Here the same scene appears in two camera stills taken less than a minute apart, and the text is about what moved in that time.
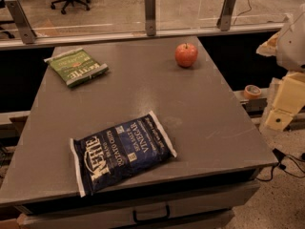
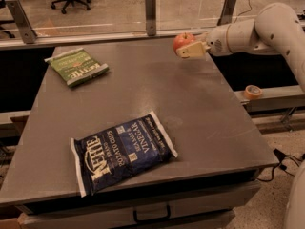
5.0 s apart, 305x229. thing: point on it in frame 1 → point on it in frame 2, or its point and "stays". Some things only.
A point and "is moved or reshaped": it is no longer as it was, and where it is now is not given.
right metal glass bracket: x=224 y=22 stays
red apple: x=186 y=54 is moved or reshaped
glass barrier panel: x=33 y=15 stays
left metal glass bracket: x=21 y=21 stays
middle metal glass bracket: x=151 y=13 stays
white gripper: x=294 y=47 → x=216 y=42
